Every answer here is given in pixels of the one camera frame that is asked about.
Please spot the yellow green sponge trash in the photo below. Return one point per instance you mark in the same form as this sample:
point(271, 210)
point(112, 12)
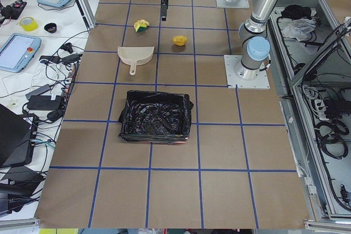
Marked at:
point(141, 25)

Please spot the yellow trash ball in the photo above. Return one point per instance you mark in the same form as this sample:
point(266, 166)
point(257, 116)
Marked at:
point(179, 40)

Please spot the beige plastic dustpan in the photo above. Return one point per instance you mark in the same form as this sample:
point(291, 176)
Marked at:
point(135, 56)

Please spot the black lined trash bin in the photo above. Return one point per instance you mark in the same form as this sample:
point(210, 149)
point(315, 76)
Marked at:
point(157, 117)

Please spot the small black bowl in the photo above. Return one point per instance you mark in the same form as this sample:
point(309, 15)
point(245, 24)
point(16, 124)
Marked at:
point(51, 27)

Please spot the yellow tape roll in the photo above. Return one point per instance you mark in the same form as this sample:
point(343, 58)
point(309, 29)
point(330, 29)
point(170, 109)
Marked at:
point(28, 24)

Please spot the white crumpled cloth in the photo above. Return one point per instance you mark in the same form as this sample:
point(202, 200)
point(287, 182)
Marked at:
point(300, 29)

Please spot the black power adapter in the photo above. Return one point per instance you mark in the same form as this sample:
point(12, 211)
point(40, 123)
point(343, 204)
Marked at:
point(45, 102)

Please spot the lower blue teach pendant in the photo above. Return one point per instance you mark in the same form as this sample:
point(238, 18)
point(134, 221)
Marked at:
point(17, 51)

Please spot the black laptop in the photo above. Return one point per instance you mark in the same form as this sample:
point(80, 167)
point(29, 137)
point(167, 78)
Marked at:
point(17, 138)

